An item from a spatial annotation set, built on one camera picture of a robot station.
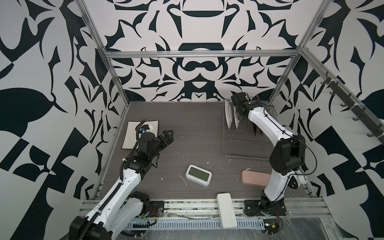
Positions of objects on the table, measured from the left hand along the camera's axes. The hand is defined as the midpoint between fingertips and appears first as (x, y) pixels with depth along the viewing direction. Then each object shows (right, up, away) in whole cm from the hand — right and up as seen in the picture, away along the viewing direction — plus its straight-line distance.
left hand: (168, 132), depth 78 cm
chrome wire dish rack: (+44, -9, +19) cm, 49 cm away
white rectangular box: (+28, -35, -8) cm, 46 cm away
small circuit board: (+49, -43, -7) cm, 66 cm away
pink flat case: (+48, -27, +9) cm, 56 cm away
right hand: (+46, +11, +9) cm, 49 cm away
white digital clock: (+16, -24, +3) cm, 28 cm away
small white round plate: (+34, +10, +13) cm, 38 cm away
